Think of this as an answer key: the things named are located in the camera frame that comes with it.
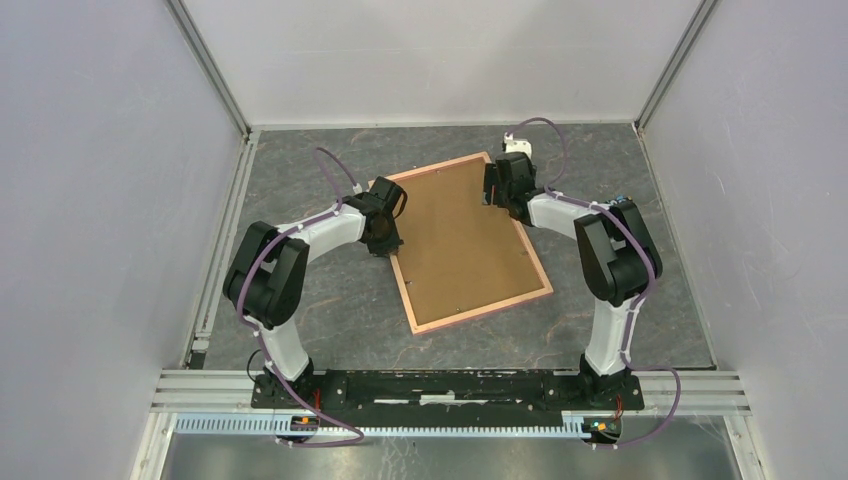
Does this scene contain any brown cardboard backing board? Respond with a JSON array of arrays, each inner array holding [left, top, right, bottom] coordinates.
[[390, 159, 546, 327]]

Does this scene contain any pink wooden picture frame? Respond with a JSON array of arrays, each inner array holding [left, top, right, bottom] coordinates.
[[367, 151, 555, 337]]

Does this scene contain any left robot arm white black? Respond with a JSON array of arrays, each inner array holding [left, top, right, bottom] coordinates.
[[222, 177, 408, 408]]

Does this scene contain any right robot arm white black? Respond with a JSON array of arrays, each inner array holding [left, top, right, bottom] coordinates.
[[483, 152, 663, 408]]

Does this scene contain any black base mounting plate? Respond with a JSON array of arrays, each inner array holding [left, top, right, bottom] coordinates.
[[292, 369, 645, 428]]

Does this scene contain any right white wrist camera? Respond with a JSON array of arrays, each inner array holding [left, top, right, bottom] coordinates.
[[502, 133, 533, 159]]

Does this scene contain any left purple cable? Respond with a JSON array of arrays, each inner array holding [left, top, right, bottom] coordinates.
[[235, 146, 367, 450]]

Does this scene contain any aluminium rail frame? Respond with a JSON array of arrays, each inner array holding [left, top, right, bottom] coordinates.
[[129, 125, 773, 480]]

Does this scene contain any white slotted cable duct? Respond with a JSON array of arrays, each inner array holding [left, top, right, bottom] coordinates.
[[173, 413, 621, 439]]

